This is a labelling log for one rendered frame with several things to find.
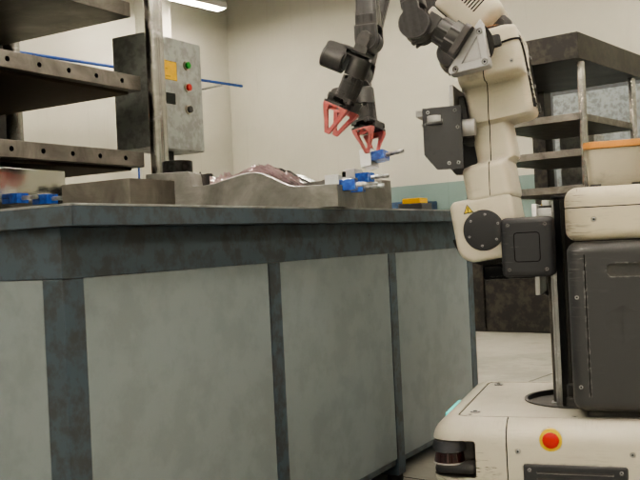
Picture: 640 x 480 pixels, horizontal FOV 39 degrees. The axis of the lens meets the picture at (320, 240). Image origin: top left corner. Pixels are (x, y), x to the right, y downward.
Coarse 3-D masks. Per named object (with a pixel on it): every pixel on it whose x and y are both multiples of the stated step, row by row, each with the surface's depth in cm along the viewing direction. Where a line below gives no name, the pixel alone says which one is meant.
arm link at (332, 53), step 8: (360, 32) 223; (368, 32) 222; (360, 40) 223; (368, 40) 222; (328, 48) 228; (336, 48) 228; (344, 48) 227; (352, 48) 226; (360, 48) 223; (368, 48) 223; (320, 56) 228; (328, 56) 227; (336, 56) 227; (368, 56) 227; (320, 64) 230; (328, 64) 228; (336, 64) 227
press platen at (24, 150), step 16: (0, 144) 246; (16, 144) 251; (32, 144) 256; (48, 144) 261; (32, 160) 260; (48, 160) 262; (64, 160) 266; (80, 160) 272; (96, 160) 278; (112, 160) 284; (128, 160) 290
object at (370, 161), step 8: (360, 152) 264; (376, 152) 262; (384, 152) 262; (392, 152) 261; (400, 152) 260; (360, 160) 264; (368, 160) 263; (376, 160) 263; (384, 160) 263; (368, 168) 265; (376, 168) 266
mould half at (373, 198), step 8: (304, 176) 284; (312, 184) 255; (320, 184) 254; (360, 192) 254; (368, 192) 258; (376, 192) 263; (384, 192) 267; (360, 200) 254; (368, 200) 258; (376, 200) 263; (384, 200) 267; (368, 208) 258; (376, 208) 262; (384, 208) 267
